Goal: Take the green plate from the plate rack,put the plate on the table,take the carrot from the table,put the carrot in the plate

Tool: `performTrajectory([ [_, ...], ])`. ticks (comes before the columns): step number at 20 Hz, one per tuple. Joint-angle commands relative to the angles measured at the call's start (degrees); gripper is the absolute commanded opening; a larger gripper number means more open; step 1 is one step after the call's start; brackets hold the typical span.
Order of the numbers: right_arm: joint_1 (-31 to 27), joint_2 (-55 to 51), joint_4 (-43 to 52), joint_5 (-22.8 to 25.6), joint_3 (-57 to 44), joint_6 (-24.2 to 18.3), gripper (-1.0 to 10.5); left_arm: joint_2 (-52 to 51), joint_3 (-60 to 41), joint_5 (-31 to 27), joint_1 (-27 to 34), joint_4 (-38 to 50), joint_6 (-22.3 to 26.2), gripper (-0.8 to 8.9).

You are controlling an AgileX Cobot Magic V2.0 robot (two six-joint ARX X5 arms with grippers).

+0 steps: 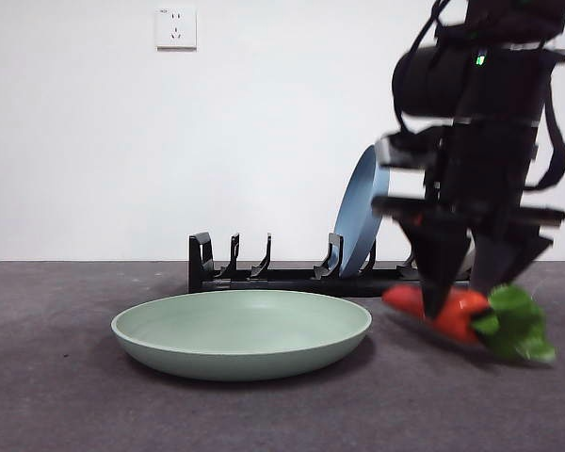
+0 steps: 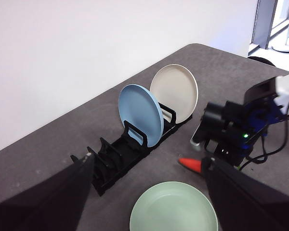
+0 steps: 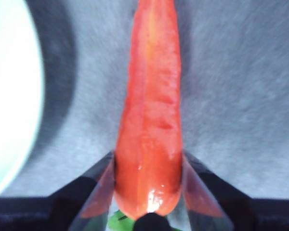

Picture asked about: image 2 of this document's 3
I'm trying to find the beige plate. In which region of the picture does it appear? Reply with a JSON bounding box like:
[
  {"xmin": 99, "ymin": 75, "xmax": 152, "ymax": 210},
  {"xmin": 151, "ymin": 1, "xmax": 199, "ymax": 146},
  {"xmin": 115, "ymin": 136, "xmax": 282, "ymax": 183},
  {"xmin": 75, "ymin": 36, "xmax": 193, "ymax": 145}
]
[{"xmin": 149, "ymin": 64, "xmax": 199, "ymax": 124}]

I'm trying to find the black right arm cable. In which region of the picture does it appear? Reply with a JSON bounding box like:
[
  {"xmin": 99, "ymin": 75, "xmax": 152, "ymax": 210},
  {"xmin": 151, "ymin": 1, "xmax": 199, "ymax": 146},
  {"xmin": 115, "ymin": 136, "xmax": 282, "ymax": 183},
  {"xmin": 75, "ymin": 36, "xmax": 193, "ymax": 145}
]
[{"xmin": 238, "ymin": 91, "xmax": 289, "ymax": 171}]

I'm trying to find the orange carrot with green leaves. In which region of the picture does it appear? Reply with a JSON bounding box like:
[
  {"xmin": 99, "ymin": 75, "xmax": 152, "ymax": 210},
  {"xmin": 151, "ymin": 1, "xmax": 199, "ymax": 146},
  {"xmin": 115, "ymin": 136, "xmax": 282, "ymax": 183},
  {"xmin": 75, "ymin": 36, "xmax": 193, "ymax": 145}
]
[{"xmin": 178, "ymin": 157, "xmax": 203, "ymax": 174}]

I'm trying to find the white floor stand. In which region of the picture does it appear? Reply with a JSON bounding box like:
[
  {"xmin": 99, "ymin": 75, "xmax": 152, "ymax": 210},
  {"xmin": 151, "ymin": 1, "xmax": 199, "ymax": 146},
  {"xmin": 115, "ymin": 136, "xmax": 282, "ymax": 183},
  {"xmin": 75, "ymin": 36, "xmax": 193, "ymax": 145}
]
[{"xmin": 271, "ymin": 0, "xmax": 289, "ymax": 53}]

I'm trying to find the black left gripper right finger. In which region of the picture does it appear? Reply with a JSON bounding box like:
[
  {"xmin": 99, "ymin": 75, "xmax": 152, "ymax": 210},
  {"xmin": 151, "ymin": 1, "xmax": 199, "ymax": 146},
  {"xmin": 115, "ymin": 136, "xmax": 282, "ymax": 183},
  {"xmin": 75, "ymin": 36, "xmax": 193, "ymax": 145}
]
[{"xmin": 200, "ymin": 156, "xmax": 289, "ymax": 231}]

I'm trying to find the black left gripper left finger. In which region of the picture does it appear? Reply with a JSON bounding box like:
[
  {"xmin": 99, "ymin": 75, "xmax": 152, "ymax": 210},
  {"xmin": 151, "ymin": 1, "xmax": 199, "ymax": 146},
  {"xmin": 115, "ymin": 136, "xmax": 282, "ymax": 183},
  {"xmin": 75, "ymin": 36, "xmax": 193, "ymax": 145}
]
[{"xmin": 0, "ymin": 153, "xmax": 95, "ymax": 231}]

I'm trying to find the green plate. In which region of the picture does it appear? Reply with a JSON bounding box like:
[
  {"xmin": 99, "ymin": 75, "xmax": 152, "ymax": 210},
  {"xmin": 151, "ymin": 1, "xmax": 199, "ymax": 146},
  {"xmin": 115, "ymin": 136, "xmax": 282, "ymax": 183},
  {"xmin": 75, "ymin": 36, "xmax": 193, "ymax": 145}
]
[{"xmin": 129, "ymin": 181, "xmax": 219, "ymax": 231}]

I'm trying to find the blue plate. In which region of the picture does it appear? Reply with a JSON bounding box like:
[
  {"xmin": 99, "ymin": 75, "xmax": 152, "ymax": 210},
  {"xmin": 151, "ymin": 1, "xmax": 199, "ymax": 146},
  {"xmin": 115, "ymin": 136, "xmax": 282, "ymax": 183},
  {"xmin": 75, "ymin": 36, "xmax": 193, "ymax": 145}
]
[{"xmin": 118, "ymin": 84, "xmax": 164, "ymax": 148}]

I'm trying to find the black plate rack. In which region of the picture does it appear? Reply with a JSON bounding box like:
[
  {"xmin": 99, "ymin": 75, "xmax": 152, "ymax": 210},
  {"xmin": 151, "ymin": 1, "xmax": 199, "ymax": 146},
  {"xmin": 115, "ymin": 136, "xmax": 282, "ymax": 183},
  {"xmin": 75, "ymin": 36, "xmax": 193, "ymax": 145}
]
[{"xmin": 70, "ymin": 103, "xmax": 193, "ymax": 197}]

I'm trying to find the grey window frame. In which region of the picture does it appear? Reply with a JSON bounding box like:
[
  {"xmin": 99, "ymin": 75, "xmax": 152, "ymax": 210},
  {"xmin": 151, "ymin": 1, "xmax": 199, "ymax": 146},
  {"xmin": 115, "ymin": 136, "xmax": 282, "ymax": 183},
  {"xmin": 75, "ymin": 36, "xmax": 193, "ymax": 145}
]
[{"xmin": 251, "ymin": 0, "xmax": 289, "ymax": 50}]

